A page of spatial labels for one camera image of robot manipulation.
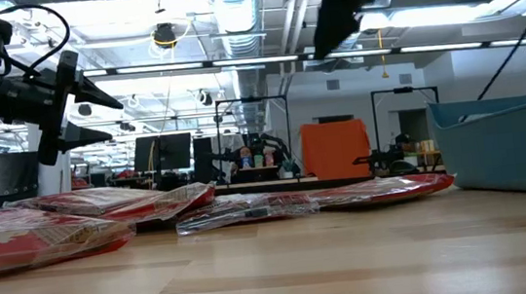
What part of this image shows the long ceiling light strip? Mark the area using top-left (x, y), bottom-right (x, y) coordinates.
top-left (83, 23), bottom-right (526, 92)

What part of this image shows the red popcorn bag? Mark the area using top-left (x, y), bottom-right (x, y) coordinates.
top-left (172, 184), bottom-right (321, 238)
top-left (2, 174), bottom-right (219, 239)
top-left (306, 168), bottom-right (457, 212)
top-left (0, 194), bottom-right (140, 284)

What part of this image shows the blue plastic basket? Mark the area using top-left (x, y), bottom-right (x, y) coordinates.
top-left (419, 38), bottom-right (526, 211)

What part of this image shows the black computer monitor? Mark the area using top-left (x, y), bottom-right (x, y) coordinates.
top-left (131, 131), bottom-right (196, 175)

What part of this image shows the black metal frame stand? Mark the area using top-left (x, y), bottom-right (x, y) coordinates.
top-left (369, 83), bottom-right (446, 175)
top-left (212, 92), bottom-right (297, 188)

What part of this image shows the black tall cabinet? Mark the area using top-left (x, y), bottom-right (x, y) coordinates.
top-left (192, 136), bottom-right (216, 184)

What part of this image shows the black left wrist camera cable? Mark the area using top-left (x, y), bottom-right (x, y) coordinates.
top-left (0, 0), bottom-right (76, 81)

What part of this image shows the orange fabric panel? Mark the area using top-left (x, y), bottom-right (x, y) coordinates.
top-left (298, 117), bottom-right (375, 184)

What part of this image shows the black metal table frame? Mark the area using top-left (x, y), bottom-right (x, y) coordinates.
top-left (212, 162), bottom-right (443, 201)

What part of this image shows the white round pillar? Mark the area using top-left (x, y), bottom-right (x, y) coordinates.
top-left (24, 116), bottom-right (76, 199)

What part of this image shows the black ceiling dome fixture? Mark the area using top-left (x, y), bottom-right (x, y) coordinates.
top-left (150, 21), bottom-right (179, 51)

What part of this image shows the small potted plant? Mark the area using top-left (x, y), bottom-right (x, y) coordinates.
top-left (279, 157), bottom-right (302, 180)

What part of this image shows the silver ventilation duct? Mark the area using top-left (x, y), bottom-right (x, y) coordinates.
top-left (207, 0), bottom-right (275, 137)

